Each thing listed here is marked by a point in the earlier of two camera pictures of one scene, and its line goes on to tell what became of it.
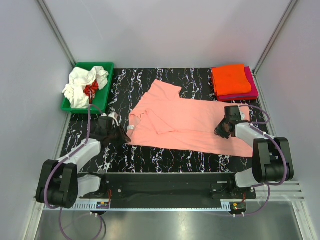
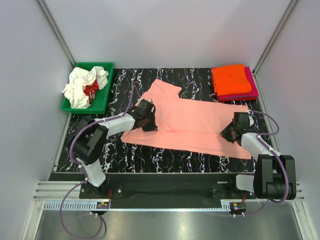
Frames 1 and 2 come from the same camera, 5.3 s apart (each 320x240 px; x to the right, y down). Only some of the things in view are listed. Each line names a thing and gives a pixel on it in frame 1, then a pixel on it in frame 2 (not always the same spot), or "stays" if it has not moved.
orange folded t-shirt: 230,79 stays
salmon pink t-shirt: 163,118 stays
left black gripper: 124,138 to 153,127
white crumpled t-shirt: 78,78 stays
